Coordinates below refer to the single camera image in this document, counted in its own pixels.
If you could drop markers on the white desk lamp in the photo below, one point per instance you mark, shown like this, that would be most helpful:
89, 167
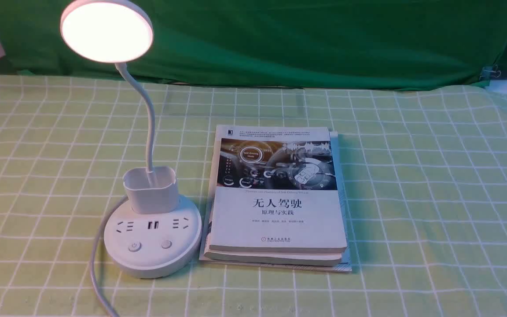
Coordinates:
156, 231

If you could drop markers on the middle white book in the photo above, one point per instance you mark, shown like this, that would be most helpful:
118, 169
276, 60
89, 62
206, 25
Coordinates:
275, 258

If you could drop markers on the green backdrop cloth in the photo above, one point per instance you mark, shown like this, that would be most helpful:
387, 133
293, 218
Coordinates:
359, 44

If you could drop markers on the metal binder clip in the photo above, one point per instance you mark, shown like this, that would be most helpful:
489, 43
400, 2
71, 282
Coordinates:
490, 72

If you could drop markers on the bottom thin book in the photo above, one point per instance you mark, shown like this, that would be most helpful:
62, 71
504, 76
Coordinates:
346, 220

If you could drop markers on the top white textbook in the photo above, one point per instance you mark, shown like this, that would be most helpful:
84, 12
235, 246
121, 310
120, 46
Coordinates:
277, 211

